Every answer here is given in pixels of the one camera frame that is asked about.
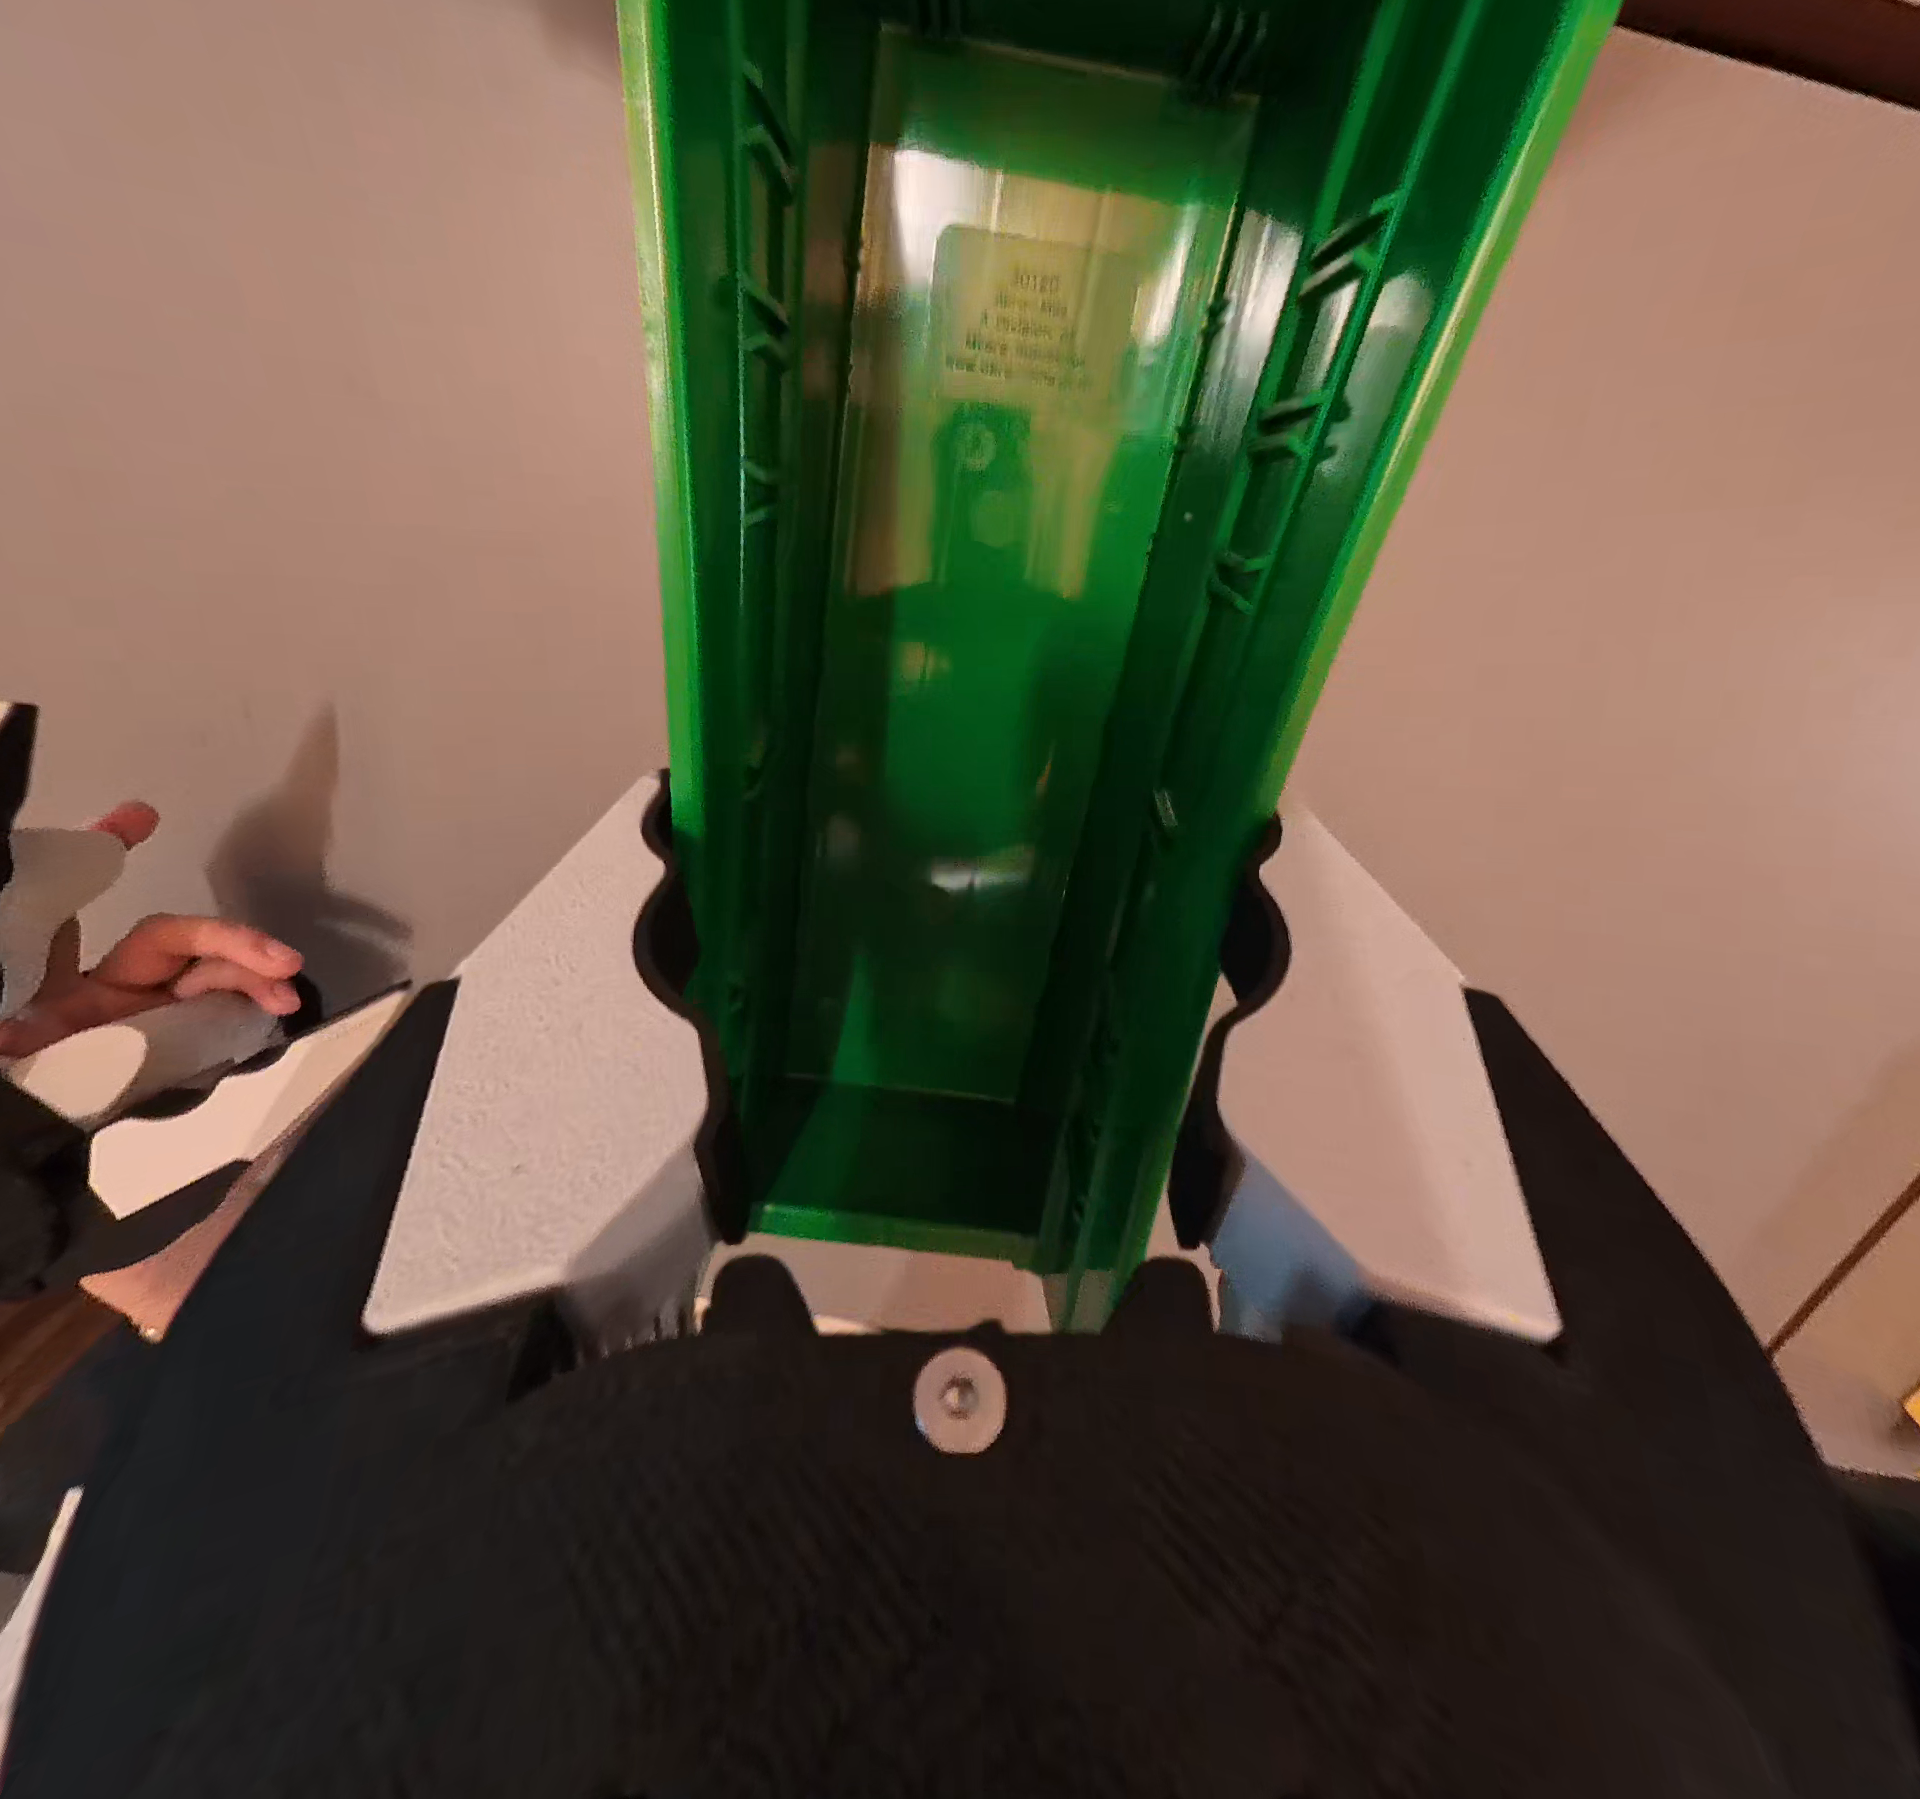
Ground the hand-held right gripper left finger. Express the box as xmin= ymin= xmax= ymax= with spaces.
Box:
xmin=368 ymin=770 xmax=753 ymax=1336

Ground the green plastic bin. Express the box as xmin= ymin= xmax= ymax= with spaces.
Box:
xmin=600 ymin=0 xmax=1646 ymax=1326

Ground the person's left forearm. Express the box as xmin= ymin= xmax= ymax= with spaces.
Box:
xmin=121 ymin=1200 xmax=287 ymax=1341

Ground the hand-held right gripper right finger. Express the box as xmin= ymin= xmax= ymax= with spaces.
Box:
xmin=1165 ymin=810 xmax=1562 ymax=1341

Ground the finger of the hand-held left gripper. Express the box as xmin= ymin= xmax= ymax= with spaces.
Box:
xmin=0 ymin=703 xmax=92 ymax=1019
xmin=86 ymin=985 xmax=414 ymax=1222

